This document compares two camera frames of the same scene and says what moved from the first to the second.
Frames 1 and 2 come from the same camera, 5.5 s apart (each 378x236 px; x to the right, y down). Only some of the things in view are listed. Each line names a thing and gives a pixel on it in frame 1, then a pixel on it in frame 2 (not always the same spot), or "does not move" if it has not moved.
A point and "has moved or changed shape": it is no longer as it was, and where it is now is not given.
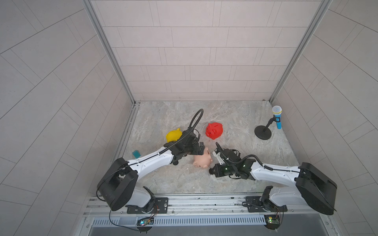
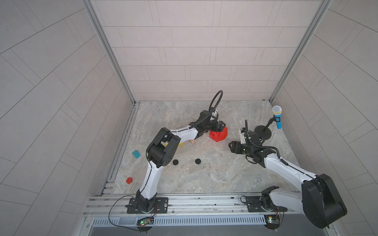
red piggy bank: x=214 y=130 has moved or changed shape
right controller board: x=271 y=221 does not move
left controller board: x=145 y=224 does not move
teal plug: x=136 y=154 does not move
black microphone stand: x=263 y=132 does not move
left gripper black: x=196 y=151 to x=214 y=123
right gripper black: x=217 y=172 to x=236 y=150
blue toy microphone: x=277 y=110 does not move
